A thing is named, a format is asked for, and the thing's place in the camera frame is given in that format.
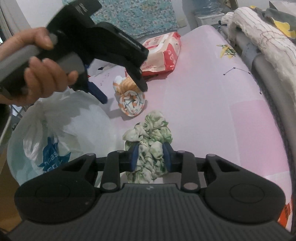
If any green white cloth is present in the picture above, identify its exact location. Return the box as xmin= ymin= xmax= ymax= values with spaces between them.
xmin=122 ymin=110 xmax=173 ymax=184

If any person left hand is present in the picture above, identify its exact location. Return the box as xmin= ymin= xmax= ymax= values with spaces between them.
xmin=1 ymin=27 xmax=79 ymax=106

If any orange white rolled cloth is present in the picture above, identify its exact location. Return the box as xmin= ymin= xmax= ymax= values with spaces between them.
xmin=113 ymin=76 xmax=146 ymax=117

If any white blue plastic bag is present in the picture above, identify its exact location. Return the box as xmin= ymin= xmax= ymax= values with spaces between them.
xmin=7 ymin=89 xmax=123 ymax=185

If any pink wet wipes pack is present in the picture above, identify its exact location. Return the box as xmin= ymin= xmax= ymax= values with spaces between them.
xmin=124 ymin=32 xmax=182 ymax=78

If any white water dispenser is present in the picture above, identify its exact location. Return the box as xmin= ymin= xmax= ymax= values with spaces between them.
xmin=195 ymin=13 xmax=225 ymax=26

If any white rolled blanket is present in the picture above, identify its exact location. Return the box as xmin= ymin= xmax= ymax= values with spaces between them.
xmin=221 ymin=7 xmax=295 ymax=96

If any grey patterned quilt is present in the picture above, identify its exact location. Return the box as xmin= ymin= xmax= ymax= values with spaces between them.
xmin=250 ymin=1 xmax=295 ymax=43

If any floral teal wall cloth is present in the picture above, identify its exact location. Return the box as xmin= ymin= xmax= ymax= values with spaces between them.
xmin=62 ymin=0 xmax=178 ymax=39

